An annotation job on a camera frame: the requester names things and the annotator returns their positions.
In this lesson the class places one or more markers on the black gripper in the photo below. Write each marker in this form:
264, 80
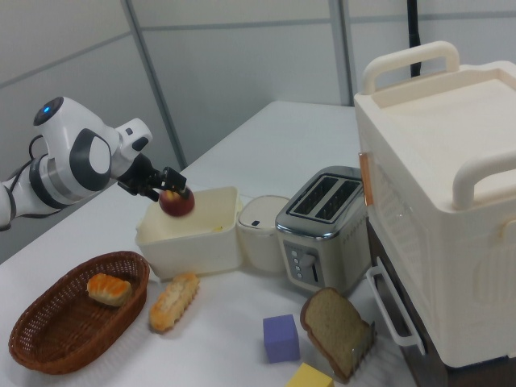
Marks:
139, 177

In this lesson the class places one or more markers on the red apple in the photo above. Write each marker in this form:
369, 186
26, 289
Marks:
177, 205

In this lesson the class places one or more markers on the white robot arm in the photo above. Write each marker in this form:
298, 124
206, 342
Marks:
64, 121

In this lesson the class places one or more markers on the cream plastic open container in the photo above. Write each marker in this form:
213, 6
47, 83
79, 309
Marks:
193, 252

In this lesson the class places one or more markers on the yellow banana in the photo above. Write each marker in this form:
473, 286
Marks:
218, 229

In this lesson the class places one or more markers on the small white lidded bin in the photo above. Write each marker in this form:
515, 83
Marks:
258, 225

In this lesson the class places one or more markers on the long crusty pastry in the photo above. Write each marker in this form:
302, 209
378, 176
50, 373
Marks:
173, 300

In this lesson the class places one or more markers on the orange glazed bread roll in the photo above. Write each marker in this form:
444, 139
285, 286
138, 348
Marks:
109, 289

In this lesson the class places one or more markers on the chrome two-slot toaster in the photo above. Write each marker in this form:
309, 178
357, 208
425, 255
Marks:
322, 225

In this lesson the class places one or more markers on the brown wicker basket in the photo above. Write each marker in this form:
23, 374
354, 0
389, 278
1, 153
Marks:
60, 334

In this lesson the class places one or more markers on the purple foam cube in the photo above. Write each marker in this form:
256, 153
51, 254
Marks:
281, 338

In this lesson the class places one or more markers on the brown bread slice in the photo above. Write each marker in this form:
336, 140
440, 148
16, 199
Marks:
332, 326

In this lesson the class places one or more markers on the yellow foam cube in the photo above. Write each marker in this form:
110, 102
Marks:
308, 377

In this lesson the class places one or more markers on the large cream storage box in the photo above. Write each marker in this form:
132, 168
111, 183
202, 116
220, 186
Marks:
443, 201

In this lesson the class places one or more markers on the black vertical pole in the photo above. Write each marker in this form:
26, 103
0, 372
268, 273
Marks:
414, 36

